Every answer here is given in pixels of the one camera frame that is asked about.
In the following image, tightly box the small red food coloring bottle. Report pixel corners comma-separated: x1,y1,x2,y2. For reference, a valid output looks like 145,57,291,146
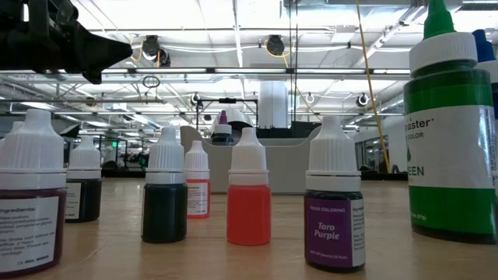
184,140,212,219

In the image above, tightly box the black aluminium table frame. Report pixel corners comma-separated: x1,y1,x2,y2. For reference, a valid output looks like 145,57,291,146
64,170,405,182

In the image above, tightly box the small dark red coloring bottle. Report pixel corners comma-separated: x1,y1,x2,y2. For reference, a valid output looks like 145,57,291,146
0,108,68,279

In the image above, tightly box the black perforated computer case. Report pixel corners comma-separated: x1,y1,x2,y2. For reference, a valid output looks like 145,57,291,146
268,120,323,140

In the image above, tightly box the large green food coloring bottle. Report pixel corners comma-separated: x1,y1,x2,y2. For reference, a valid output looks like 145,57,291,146
403,0,498,245

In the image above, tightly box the small purple food coloring bottle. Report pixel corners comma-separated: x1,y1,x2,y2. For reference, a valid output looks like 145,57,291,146
303,115,366,273

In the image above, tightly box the grey plastic bin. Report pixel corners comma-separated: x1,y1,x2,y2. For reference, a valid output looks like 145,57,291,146
179,124,324,195

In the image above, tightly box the small dark green coloring bottle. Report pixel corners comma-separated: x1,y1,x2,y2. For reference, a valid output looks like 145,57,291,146
140,127,189,244

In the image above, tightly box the large blue food coloring bottle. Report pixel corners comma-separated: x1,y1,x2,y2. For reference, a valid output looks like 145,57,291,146
472,29,498,120

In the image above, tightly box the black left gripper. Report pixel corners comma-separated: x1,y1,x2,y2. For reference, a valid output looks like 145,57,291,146
0,0,133,85

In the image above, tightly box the large purple food coloring bottle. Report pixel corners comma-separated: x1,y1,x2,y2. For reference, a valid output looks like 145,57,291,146
211,110,235,147

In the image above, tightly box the white cylindrical lamp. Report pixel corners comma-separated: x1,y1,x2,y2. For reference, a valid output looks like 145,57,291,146
212,107,254,135

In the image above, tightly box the small orange food coloring bottle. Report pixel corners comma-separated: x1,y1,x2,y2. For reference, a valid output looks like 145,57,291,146
226,127,272,247

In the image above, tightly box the small black food coloring bottle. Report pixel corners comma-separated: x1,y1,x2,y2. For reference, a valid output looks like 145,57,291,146
65,135,103,224

